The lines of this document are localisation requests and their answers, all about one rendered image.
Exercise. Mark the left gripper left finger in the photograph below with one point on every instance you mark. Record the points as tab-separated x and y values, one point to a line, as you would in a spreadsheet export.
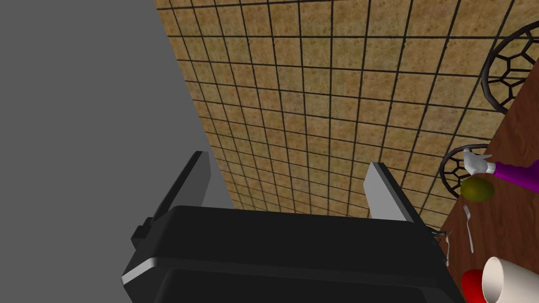
191	181

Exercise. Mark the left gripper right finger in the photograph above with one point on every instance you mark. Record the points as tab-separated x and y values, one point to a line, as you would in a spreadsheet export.
385	193

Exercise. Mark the small silver fork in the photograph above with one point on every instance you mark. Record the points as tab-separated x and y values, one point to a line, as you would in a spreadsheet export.
448	248

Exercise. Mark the olive green fruit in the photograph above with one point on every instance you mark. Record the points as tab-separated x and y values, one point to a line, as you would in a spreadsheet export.
478	189

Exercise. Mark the purple spray bottle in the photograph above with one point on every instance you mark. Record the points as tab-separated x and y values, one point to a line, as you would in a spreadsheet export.
505	169

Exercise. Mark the red round object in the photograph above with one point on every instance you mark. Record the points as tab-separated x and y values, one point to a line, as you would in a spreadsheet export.
472	286

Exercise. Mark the brown wooden table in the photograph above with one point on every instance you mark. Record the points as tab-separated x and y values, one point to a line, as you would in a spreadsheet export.
511	219

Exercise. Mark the cream white mug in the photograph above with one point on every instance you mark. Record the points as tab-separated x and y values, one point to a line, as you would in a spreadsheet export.
505	280

